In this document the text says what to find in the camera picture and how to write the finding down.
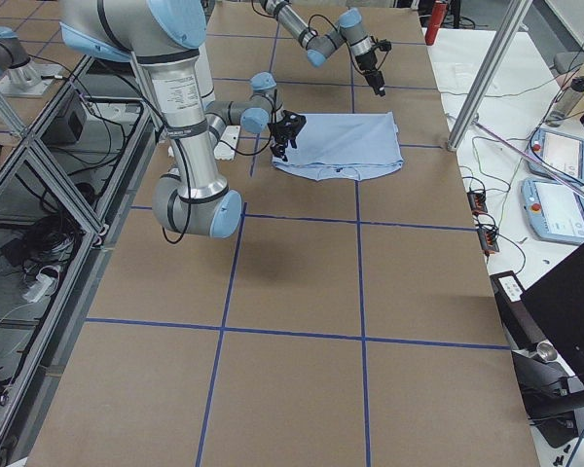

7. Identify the near blue teach pendant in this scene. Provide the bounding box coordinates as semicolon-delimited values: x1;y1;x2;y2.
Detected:
521;178;584;245

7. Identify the black laptop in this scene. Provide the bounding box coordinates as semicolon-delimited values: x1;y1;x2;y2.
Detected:
522;243;584;384

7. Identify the red cylinder bottle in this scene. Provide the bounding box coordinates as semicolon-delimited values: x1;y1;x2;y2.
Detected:
424;0;448;46

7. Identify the black monitor stand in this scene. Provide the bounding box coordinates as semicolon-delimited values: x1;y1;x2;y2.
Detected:
491;271;584;448

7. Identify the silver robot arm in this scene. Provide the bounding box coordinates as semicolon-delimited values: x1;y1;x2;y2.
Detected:
60;1;306;238
259;0;391;96

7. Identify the clear water bottle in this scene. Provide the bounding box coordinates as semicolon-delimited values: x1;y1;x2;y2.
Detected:
544;76;584;127

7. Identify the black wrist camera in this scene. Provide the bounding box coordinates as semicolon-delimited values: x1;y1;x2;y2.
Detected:
269;110;307;138
373;38;392;54

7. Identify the far blue teach pendant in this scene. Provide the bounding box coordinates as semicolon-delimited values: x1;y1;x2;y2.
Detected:
528;128;584;185

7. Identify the aluminium frame rack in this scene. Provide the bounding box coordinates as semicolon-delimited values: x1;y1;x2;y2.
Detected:
0;44;155;466

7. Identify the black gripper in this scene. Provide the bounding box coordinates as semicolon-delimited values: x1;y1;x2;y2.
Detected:
270;127;297;162
358;51;385;97

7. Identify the orange black connector box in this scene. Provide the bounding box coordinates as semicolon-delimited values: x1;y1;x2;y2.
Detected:
467;191;488;215

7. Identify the grabber stick with green handle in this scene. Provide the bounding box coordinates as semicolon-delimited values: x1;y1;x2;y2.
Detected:
472;122;584;199

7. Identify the white power strip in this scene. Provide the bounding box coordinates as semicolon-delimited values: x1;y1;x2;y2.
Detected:
22;269;59;303

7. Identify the blue teach pendant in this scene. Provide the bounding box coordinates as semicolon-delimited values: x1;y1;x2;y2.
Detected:
528;128;584;185
521;178;584;245

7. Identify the light blue t-shirt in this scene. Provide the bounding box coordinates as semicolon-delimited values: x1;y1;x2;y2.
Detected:
272;112;404;181

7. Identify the aluminium frame post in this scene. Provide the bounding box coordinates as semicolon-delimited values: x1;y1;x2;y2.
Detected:
447;0;532;152

